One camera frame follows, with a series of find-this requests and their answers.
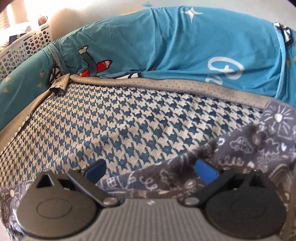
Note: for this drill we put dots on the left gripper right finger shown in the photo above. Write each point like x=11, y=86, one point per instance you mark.
x=243, y=206

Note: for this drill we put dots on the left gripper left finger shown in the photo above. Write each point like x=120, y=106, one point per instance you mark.
x=58, y=206

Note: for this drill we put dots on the grey patterned fleece garment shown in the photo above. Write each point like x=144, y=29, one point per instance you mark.
x=151, y=198

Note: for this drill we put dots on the blue white houndstooth mat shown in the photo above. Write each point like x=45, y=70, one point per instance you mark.
x=130, y=123

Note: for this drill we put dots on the teal cartoon bed sheet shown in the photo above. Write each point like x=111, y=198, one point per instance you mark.
x=219, y=46

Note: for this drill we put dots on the white perforated laundry basket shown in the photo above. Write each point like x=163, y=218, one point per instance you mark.
x=23, y=48

